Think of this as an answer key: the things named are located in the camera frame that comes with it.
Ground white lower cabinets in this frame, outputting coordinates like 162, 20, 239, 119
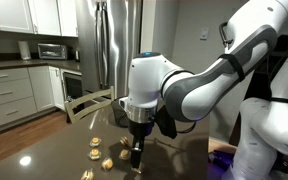
0, 65, 66, 133

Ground cracker packet middle left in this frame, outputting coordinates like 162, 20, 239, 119
89, 149, 101, 160

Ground white paper towel roll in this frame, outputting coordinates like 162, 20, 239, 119
18, 41, 31, 60

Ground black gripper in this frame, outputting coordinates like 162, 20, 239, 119
128, 121, 154, 168

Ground cracker packet upper right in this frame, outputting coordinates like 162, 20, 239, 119
120, 136, 129, 147

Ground white upper cabinets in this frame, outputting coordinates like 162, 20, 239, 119
0, 0, 78, 37

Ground grey wooden chair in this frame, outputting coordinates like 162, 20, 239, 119
65, 86, 115, 124

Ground black mesh basket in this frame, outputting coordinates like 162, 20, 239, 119
111, 99, 128, 128

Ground black built-in oven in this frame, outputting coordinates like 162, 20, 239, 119
63, 72, 83, 101

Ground cracker packet near gripper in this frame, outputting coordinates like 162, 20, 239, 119
119, 149, 130, 160

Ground black kettle on counter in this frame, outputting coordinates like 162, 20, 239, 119
75, 50, 80, 62

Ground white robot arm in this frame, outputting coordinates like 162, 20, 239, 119
125, 0, 288, 180

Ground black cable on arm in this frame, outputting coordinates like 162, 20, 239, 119
218, 21, 234, 48

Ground silver toaster oven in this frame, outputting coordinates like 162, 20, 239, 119
38, 43, 67, 60

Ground cracker packet lower middle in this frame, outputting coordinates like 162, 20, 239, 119
101, 157, 114, 171

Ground cracker packet bottom edge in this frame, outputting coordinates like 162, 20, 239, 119
80, 170, 94, 180

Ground white cabinets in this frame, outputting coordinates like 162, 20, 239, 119
0, 0, 78, 37
0, 65, 66, 133

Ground cracker packet far left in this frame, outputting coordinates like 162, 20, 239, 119
89, 137, 101, 147

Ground white wall switch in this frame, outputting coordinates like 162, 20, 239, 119
200, 28, 209, 40

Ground stainless steel refrigerator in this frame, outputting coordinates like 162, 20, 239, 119
75, 0, 143, 97

